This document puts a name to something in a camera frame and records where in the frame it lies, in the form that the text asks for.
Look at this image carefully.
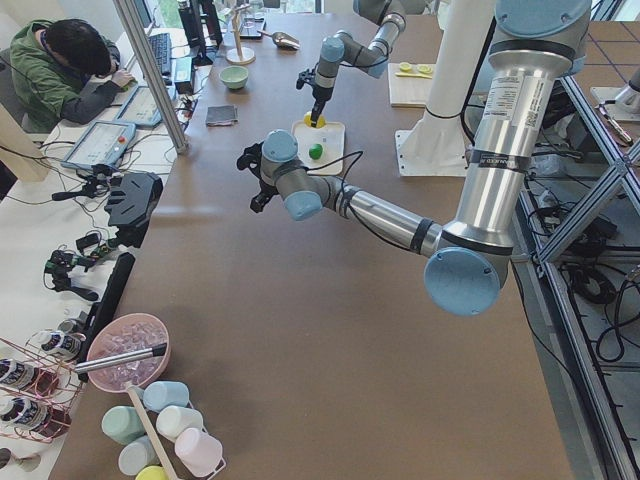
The green lime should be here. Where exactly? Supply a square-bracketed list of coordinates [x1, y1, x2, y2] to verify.
[308, 143, 324, 160]

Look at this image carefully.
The lemon slice right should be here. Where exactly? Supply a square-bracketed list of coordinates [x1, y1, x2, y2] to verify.
[416, 64, 433, 75]

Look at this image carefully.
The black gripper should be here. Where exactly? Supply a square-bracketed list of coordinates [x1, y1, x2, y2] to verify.
[236, 142, 278, 213]
[296, 68, 333, 117]

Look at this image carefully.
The light blue cup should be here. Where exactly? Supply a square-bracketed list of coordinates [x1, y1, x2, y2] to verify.
[143, 380, 190, 413]

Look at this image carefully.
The silver metal scoop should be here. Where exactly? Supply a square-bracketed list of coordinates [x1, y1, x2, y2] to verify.
[260, 30, 300, 51]

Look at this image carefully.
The white rabbit tray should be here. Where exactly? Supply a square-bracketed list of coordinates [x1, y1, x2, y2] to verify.
[291, 121, 346, 176]

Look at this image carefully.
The mint green bowl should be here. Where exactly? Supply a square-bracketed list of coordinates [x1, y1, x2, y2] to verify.
[219, 65, 249, 90]

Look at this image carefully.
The person in green jacket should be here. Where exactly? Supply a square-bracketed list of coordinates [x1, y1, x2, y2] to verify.
[9, 18, 135, 133]

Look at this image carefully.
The teach pendant lower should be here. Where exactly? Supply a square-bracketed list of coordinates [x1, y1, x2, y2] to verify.
[61, 121, 137, 171]

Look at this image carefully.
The grey folded cloth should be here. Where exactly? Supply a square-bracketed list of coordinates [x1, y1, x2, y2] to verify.
[205, 105, 238, 127]

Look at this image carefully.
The yellow lemon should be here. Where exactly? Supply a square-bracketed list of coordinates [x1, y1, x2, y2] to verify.
[303, 111, 326, 128]

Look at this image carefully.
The mint green cup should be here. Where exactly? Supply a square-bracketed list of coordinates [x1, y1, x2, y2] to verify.
[101, 405, 146, 445]

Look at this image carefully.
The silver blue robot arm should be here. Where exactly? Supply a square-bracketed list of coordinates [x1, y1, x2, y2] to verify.
[237, 1, 591, 316]
[296, 0, 409, 128]

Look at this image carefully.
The aluminium frame post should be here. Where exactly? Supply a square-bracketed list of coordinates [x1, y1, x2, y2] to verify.
[113, 0, 188, 154]

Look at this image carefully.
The black keyboard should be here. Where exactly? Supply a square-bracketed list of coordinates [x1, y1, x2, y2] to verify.
[148, 33, 172, 77]

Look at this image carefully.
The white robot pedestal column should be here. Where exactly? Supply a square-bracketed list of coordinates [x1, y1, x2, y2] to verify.
[396, 0, 495, 176]

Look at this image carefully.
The teach pendant upper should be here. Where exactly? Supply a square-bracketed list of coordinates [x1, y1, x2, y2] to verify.
[115, 85, 162, 128]

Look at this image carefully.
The wooden mug tree stand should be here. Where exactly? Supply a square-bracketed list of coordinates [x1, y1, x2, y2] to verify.
[225, 4, 255, 66]

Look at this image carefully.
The copper wire bottle rack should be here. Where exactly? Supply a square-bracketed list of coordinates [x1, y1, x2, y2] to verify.
[1, 338, 83, 444]

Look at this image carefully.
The pink bowl with ice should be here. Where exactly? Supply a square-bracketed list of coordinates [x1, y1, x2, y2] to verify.
[87, 313, 171, 393]

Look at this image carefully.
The yellow plastic knife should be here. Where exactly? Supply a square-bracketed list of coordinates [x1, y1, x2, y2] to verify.
[394, 72, 433, 79]

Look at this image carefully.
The pink cup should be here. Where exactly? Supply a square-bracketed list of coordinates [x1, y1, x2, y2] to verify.
[174, 428, 223, 478]

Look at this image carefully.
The wooden cutting board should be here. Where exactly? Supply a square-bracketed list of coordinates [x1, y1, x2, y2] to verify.
[387, 62, 435, 108]

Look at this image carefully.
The white cup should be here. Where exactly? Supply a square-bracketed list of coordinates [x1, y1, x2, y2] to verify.
[156, 405, 204, 442]

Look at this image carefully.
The teach pendant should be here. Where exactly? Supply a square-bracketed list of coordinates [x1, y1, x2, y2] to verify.
[115, 85, 162, 128]
[61, 121, 137, 171]

